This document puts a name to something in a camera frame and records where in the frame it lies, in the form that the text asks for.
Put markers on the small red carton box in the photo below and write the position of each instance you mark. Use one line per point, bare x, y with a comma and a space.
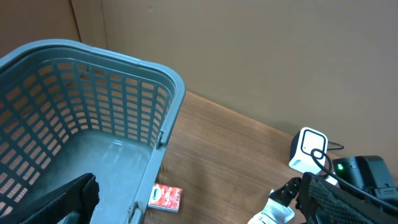
164, 197

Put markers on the white barcode scanner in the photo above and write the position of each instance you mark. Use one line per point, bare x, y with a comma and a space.
302, 145

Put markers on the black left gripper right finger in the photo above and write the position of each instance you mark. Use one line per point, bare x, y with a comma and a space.
321, 202

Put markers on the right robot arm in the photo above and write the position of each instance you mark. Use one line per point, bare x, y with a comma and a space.
349, 178

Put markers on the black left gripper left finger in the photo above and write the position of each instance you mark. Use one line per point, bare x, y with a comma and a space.
73, 202

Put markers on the grey plastic mesh basket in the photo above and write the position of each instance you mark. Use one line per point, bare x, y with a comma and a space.
68, 109

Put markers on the black red snack packet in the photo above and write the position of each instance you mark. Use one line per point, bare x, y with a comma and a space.
273, 213

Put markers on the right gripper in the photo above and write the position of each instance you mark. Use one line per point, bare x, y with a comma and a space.
287, 192

